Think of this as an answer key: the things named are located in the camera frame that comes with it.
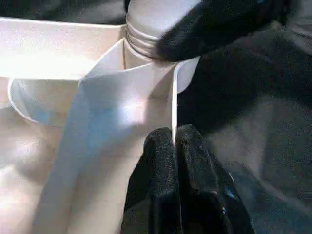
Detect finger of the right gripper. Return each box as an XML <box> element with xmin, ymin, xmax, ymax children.
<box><xmin>156</xmin><ymin>0</ymin><xmax>268</xmax><ymax>62</ymax></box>

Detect white plastic table leg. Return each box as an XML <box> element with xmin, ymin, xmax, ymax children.
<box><xmin>124</xmin><ymin>0</ymin><xmax>197</xmax><ymax>59</ymax></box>

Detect white plastic table top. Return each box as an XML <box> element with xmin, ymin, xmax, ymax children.
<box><xmin>0</xmin><ymin>17</ymin><xmax>202</xmax><ymax>234</ymax></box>

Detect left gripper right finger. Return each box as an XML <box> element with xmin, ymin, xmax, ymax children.
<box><xmin>175</xmin><ymin>124</ymin><xmax>254</xmax><ymax>234</ymax></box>

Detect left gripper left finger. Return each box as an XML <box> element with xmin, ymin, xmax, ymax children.
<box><xmin>124</xmin><ymin>126</ymin><xmax>182</xmax><ymax>234</ymax></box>

